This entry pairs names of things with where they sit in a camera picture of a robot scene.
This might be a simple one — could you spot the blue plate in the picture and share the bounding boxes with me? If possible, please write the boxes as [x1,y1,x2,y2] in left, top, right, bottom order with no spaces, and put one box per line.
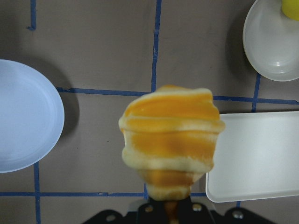
[0,59,64,173]

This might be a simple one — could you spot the striped bread roll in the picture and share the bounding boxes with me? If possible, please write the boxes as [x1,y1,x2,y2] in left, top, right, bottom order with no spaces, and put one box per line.
[119,85,225,224]

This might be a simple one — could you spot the cream shallow dish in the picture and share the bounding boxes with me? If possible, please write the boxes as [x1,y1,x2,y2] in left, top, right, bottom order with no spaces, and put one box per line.
[242,0,299,82]

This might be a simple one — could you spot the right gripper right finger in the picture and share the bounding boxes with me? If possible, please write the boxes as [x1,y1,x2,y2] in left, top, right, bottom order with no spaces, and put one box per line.
[177,197,215,224]

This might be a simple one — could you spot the yellow lemon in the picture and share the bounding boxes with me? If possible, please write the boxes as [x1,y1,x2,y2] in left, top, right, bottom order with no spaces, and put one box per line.
[281,0,299,21]

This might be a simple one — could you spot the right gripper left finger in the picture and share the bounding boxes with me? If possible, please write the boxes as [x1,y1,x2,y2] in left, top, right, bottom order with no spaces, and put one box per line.
[136,198,169,224]

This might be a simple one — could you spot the white rectangular tray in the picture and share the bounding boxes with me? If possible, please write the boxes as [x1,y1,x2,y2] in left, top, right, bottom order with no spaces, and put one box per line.
[206,111,299,203]

